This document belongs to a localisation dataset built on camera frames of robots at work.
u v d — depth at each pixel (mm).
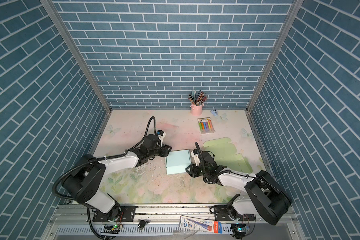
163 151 808
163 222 722
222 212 738
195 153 807
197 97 1127
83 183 444
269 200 428
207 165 680
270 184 445
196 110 1125
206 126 1085
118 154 564
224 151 912
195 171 770
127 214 742
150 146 712
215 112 1190
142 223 693
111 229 719
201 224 706
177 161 889
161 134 824
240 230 702
